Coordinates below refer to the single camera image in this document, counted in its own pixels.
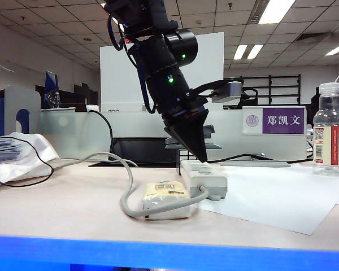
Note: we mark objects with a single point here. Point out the large white paper sheet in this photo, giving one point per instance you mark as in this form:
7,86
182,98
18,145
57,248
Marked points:
271,197

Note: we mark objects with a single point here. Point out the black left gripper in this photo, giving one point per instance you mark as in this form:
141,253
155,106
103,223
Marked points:
183,105

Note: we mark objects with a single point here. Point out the blue crystal trophy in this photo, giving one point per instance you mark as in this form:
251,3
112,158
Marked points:
51,87

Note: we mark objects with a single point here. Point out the black background cabinets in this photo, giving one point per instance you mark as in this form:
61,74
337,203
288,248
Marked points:
79,96

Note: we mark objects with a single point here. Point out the small double ceiling light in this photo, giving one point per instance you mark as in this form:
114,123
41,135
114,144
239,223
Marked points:
240,52

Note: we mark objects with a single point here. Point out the white power strip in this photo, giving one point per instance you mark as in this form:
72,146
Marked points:
206,178

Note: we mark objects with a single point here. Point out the clear plastic water bottle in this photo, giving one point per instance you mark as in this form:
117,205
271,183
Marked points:
327,118

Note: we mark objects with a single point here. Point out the black office chair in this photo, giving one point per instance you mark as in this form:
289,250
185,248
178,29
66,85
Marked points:
247,103

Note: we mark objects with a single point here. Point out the purple white name plate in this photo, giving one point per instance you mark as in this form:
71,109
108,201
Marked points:
282,121

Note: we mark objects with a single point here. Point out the white board panel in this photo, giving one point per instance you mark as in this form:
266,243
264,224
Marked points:
115,84

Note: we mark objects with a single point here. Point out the grey metal bookend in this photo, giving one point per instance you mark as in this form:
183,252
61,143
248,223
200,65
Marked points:
14,98

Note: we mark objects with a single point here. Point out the grey frosted desk partition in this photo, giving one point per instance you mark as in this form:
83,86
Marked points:
130,124

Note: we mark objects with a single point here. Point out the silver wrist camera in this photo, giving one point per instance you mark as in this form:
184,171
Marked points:
228,90

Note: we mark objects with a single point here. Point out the white tissue pack yellow label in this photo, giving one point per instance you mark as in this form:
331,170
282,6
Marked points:
164,194

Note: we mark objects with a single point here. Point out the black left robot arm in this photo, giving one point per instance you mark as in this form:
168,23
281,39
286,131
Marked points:
158,56

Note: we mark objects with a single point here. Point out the grey stapler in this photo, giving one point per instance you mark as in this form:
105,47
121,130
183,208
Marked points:
210,131

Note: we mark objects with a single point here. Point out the white printed plastic bag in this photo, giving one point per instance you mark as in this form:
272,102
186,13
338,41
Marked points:
17,166

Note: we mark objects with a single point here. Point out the small white box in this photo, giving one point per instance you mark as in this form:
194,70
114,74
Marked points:
92,108

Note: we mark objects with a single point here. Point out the black desk tray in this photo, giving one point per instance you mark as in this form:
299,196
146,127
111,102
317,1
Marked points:
141,152

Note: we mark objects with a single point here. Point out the wide ceiling light panel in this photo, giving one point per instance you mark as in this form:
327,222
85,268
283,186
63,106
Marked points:
275,11

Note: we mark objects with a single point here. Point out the black shelf rack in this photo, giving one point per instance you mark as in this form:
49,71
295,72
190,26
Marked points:
270,90

